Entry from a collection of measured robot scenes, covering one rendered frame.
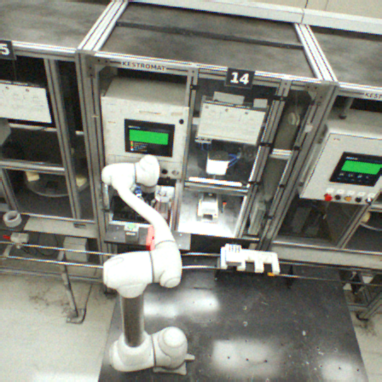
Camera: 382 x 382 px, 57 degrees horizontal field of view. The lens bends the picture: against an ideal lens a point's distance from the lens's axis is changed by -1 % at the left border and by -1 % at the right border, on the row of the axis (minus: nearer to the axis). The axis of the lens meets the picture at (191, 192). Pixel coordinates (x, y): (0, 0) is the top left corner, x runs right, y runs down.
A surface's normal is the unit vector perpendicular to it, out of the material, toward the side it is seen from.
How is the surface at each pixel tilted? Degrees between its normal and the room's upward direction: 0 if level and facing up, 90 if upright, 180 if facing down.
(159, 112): 90
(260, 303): 0
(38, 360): 0
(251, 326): 0
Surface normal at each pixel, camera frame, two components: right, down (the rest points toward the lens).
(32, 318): 0.11, -0.71
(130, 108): -0.06, 0.69
